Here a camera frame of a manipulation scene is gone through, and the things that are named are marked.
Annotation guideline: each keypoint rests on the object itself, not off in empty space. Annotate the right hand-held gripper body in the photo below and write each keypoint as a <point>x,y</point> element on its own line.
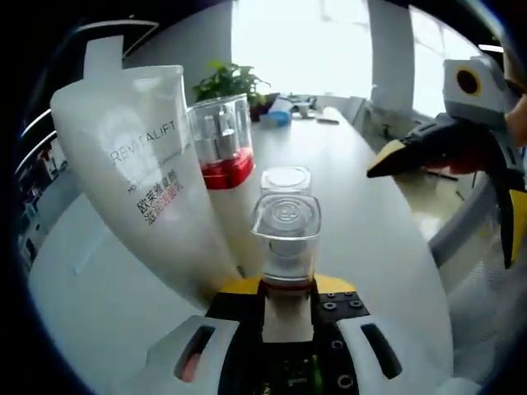
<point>465,98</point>

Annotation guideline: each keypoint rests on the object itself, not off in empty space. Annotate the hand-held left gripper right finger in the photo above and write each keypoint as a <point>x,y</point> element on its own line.
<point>341,321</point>

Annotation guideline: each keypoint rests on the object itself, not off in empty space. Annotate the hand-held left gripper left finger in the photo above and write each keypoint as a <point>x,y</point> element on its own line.
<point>230,329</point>

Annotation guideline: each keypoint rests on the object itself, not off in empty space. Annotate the small white skincare bottle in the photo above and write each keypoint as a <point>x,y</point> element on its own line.
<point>286,179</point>
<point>286,230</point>

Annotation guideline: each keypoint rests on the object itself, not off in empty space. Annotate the large white skincare bottle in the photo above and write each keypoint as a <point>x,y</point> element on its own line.
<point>230,197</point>

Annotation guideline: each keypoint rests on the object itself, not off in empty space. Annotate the white skincare tube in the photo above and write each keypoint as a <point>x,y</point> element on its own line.
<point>136,185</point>

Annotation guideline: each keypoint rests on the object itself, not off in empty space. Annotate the person's right hand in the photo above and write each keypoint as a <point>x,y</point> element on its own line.
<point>518,123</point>

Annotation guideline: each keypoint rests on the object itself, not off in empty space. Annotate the blue tissue pack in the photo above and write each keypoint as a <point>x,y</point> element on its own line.
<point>275,119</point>

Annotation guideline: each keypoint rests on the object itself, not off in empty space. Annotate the green plant white pot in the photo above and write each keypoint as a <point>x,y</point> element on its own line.
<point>230,80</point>

